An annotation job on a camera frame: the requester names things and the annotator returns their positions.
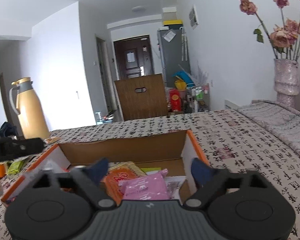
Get white label snack packet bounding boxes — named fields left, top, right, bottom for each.
left=164, top=176, right=186, bottom=194

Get pink snack packet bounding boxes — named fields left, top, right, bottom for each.
left=119, top=169, right=170, bottom=200

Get green long snack packet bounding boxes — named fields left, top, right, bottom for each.
left=141, top=167, right=161, bottom=175

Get large orange snack bag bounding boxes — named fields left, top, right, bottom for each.
left=102, top=161, right=146, bottom=205

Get yellow thermos jug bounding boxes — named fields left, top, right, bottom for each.
left=9, top=77, right=50, bottom=140

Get calligraphy print tablecloth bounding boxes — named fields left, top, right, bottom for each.
left=0, top=102, right=300, bottom=239

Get red cardboard box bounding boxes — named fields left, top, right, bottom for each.
left=0, top=129, right=212, bottom=208

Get wooden chair back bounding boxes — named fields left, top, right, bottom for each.
left=115, top=74, right=168, bottom=121

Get pink ceramic vase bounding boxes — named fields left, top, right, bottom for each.
left=274, top=59, right=300, bottom=108

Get dark brown entrance door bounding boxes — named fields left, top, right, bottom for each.
left=114, top=35, right=154, bottom=80

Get grey refrigerator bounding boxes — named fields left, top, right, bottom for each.
left=157, top=29, right=191, bottom=88

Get dried pink roses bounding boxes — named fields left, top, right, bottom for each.
left=233, top=0, right=300, bottom=61

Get yellow box on refrigerator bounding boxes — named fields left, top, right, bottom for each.
left=163, top=20, right=183, bottom=26

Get wire storage rack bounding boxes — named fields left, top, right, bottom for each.
left=184, top=83, right=210, bottom=113

